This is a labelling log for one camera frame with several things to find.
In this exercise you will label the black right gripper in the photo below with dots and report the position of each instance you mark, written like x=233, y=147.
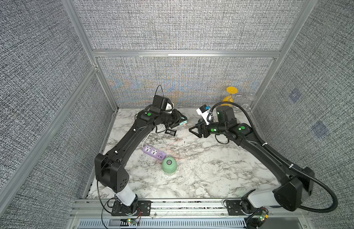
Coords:
x=199, y=127

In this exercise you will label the aluminium front rail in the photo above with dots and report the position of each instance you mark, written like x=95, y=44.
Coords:
x=188, y=213

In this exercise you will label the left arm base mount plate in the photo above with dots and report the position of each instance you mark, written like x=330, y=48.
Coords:
x=141, y=208

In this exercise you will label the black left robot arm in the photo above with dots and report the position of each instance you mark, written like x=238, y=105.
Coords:
x=110, y=167

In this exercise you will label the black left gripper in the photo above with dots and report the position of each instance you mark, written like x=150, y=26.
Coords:
x=176, y=114

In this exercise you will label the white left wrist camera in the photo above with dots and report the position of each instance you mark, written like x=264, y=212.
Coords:
x=162, y=103

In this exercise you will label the chrome stand with yellow cups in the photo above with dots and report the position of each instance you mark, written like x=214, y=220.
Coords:
x=242, y=98

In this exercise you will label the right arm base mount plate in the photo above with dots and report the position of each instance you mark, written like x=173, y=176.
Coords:
x=233, y=207

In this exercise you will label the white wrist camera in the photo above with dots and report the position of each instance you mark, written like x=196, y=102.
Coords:
x=206, y=114
x=162, y=103

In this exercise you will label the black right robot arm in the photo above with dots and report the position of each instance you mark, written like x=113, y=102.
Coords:
x=295, y=183

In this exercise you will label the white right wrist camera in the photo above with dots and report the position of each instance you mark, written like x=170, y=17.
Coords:
x=206, y=114

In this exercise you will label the purple power strip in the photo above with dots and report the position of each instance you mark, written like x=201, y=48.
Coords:
x=155, y=153

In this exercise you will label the black snack bar wrapper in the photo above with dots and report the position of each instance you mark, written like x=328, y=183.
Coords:
x=171, y=132

